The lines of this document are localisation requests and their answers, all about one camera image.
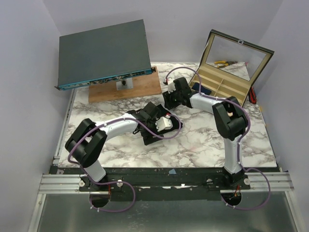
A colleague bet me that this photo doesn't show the grey network switch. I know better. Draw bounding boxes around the grey network switch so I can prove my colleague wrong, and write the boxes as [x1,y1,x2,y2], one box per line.
[55,19,155,90]

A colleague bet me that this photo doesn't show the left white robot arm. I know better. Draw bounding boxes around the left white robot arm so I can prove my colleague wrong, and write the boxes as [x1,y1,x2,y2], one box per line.
[65,102,182,191]

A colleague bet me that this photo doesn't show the black underwear white waistband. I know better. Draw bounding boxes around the black underwear white waistband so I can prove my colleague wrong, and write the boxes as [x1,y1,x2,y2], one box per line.
[140,102,183,137]

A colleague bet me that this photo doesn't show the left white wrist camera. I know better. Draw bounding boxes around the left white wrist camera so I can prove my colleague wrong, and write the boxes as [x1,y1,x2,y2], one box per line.
[155,116,173,132]

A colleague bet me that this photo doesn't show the black compartment box with lid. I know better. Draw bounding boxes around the black compartment box with lid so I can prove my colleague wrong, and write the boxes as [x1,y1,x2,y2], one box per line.
[189,29,274,105]

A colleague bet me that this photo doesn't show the aluminium frame extrusion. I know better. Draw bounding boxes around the aluminium frame extrusion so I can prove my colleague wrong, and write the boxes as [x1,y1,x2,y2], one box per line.
[26,154,300,232]

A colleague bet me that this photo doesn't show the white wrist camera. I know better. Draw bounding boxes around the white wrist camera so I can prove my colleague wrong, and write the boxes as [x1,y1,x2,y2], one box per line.
[155,116,173,132]
[166,77,176,93]

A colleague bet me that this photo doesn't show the wooden board stand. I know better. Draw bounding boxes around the wooden board stand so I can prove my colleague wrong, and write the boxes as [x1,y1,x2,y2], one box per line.
[88,66,162,103]

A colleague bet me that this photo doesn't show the yellow handled pliers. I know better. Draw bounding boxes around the yellow handled pliers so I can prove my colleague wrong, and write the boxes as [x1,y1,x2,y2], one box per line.
[214,60,237,69]

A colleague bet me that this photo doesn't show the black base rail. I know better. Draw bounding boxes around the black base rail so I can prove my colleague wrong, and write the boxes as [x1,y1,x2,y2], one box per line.
[49,165,252,203]

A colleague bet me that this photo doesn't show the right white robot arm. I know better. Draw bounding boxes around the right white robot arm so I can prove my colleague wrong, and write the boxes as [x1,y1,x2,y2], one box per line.
[162,77,250,189]

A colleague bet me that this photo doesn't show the rolled navy blue cloth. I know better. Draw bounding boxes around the rolled navy blue cloth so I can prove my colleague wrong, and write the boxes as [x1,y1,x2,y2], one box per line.
[191,83,211,95]

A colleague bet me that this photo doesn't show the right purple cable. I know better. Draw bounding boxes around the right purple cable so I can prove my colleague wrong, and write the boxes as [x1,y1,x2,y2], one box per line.
[165,67,271,210]

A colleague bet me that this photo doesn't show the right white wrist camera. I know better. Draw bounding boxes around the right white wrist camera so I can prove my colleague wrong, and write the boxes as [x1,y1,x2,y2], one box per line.
[166,77,176,93]

